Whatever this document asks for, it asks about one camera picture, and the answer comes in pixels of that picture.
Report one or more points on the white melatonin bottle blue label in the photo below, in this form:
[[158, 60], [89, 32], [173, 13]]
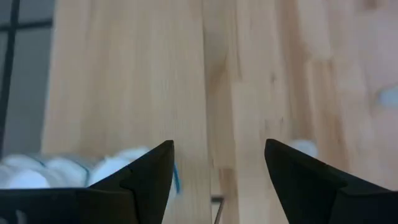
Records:
[[25, 180], [66, 171], [109, 169]]

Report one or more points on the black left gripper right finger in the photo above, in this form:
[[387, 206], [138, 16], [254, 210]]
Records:
[[304, 193]]

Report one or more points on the small translucent white pill bottle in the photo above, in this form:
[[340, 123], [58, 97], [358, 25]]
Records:
[[306, 147]]

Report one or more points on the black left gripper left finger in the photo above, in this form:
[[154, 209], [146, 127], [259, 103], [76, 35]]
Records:
[[140, 193]]

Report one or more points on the wooden table black frame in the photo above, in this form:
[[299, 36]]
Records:
[[124, 77]]

